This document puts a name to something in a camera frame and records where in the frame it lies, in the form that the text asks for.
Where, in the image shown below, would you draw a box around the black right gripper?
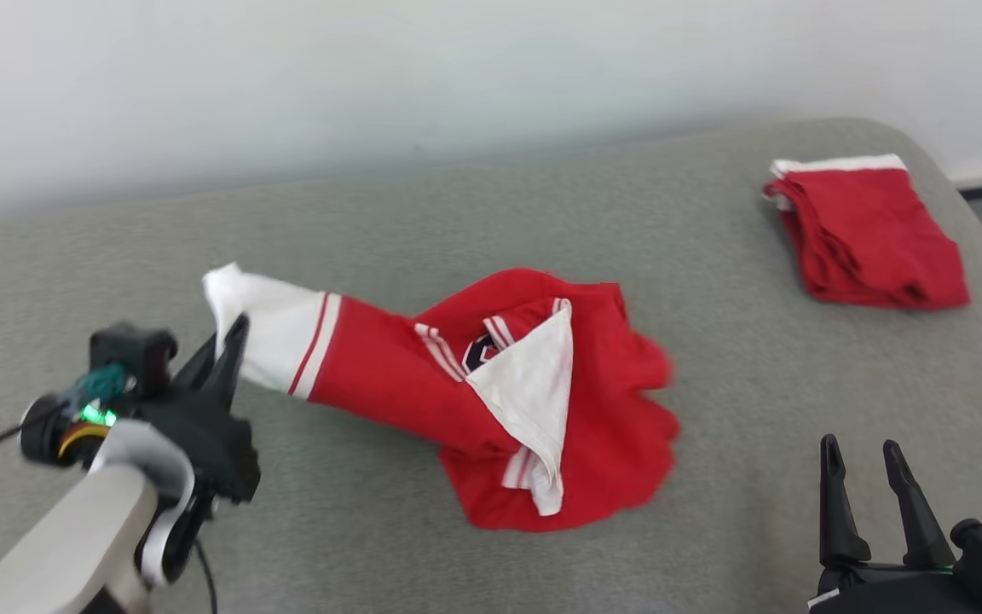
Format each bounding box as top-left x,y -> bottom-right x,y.
808,435 -> 982,614

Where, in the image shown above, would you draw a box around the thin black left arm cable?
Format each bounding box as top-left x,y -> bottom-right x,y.
193,537 -> 219,614

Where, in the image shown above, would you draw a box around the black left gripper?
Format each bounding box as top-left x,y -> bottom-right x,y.
129,314 -> 262,504

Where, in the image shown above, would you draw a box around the red basketball jersey white sleeves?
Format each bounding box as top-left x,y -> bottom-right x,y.
203,263 -> 681,534

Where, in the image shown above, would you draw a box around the red shorts white stripe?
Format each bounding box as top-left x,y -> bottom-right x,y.
762,154 -> 971,310

